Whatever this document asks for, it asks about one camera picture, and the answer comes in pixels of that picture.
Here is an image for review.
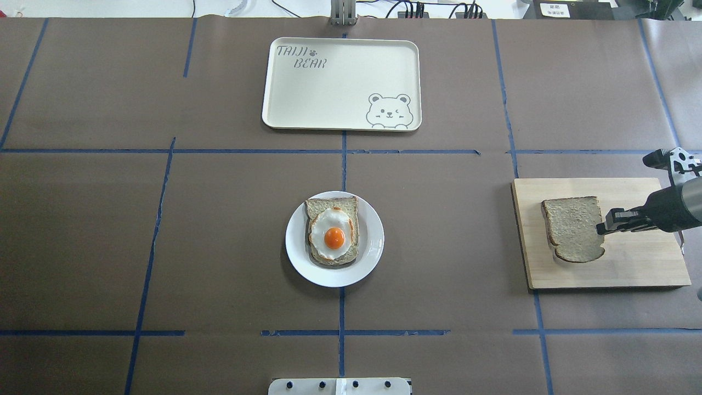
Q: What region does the wooden cutting board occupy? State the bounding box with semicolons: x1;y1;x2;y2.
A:
511;177;692;290

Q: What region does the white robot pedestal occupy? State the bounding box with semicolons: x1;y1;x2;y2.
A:
268;377;413;394

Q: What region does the bread slice with fried egg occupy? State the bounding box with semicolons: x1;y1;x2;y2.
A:
305;196;359;267

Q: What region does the cream bear tray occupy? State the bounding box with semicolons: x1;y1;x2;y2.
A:
262;37;423;132

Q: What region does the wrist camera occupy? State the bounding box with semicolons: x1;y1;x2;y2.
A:
642;147;701;183

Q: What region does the aluminium frame post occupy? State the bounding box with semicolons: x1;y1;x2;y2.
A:
330;0;358;26

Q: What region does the white round plate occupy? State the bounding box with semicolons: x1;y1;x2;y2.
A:
285;191;384;287

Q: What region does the black box with label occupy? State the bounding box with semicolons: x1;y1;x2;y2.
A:
523;1;614;20

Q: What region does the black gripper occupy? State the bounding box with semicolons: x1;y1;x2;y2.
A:
596;206;659;235

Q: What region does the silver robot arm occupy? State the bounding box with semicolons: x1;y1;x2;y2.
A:
596;177;701;235

